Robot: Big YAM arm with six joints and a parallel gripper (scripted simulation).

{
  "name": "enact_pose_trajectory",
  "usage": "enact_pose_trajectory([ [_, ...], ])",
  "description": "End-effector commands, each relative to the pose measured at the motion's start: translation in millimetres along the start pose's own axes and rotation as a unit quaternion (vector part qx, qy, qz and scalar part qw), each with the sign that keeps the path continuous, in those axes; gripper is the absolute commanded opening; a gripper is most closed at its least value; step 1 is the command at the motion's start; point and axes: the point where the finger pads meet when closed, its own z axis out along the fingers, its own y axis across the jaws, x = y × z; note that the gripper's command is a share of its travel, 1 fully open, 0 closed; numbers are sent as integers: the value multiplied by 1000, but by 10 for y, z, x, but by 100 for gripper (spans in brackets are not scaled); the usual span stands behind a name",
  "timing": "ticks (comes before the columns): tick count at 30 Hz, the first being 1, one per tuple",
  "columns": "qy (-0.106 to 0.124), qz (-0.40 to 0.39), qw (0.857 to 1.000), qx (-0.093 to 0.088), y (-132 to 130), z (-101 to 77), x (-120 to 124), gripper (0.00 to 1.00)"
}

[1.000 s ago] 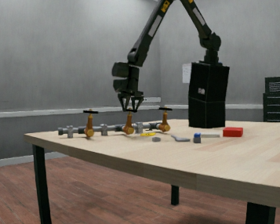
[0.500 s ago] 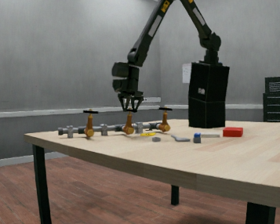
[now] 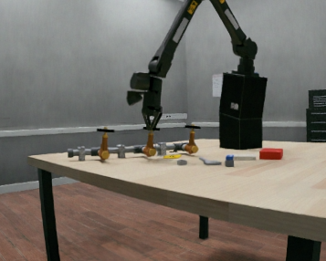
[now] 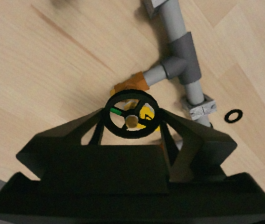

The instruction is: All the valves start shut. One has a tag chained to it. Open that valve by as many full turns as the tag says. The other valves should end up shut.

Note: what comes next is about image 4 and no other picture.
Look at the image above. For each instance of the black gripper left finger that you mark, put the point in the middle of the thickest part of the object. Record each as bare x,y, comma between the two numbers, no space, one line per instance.
71,133

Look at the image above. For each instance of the grey pipe manifold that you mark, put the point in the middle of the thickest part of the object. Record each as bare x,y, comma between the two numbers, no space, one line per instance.
182,63

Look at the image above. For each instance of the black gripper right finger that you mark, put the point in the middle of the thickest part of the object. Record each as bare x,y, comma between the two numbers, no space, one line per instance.
202,145

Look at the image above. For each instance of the yellow diamond-shaped tag with chain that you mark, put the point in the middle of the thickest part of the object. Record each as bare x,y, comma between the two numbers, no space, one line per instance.
146,113

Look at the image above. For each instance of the black rubber ring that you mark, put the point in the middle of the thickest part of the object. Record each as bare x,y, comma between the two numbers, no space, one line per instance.
235,120

